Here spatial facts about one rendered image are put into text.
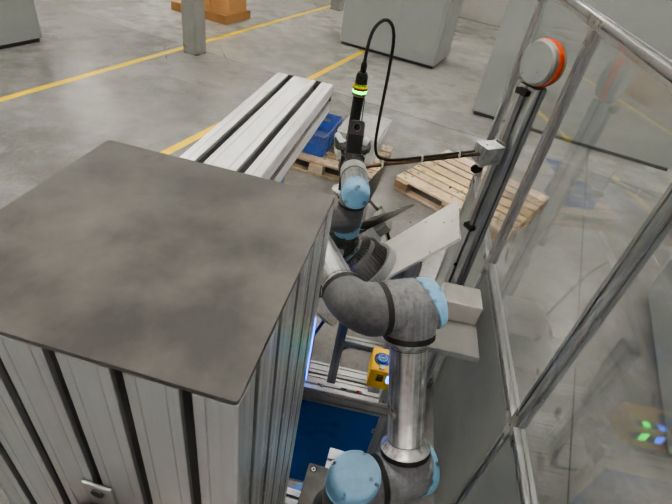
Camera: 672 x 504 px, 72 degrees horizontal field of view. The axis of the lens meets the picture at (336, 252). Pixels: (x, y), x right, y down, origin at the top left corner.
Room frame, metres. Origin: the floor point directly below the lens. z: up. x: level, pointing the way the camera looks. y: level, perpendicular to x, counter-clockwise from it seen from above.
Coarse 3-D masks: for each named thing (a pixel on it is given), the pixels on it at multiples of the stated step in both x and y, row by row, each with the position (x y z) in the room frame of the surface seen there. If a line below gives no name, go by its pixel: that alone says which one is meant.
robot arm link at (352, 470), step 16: (336, 464) 0.53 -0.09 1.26; (352, 464) 0.53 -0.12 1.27; (368, 464) 0.53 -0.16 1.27; (336, 480) 0.49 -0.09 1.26; (352, 480) 0.49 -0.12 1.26; (368, 480) 0.50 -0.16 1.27; (384, 480) 0.51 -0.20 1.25; (336, 496) 0.46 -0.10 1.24; (352, 496) 0.46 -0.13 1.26; (368, 496) 0.47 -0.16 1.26; (384, 496) 0.49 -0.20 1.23
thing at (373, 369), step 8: (376, 352) 1.03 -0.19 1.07; (384, 352) 1.03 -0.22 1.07; (376, 360) 0.99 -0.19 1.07; (368, 368) 1.02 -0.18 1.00; (376, 368) 0.96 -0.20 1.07; (368, 376) 0.96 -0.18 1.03; (384, 376) 0.95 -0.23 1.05; (368, 384) 0.95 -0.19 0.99; (376, 384) 0.95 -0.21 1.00; (384, 384) 0.95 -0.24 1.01
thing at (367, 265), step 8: (368, 240) 1.48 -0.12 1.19; (376, 240) 1.51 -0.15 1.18; (360, 248) 1.45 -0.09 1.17; (368, 248) 1.43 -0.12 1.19; (376, 248) 1.44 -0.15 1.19; (360, 256) 1.41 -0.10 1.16; (368, 256) 1.41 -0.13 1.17; (376, 256) 1.41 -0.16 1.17; (384, 256) 1.44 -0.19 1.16; (352, 264) 1.37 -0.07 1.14; (360, 264) 1.38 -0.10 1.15; (368, 264) 1.38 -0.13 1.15; (376, 264) 1.40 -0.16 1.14; (360, 272) 1.37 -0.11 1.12; (368, 272) 1.37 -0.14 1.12; (376, 272) 1.38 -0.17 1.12; (368, 280) 1.36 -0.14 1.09
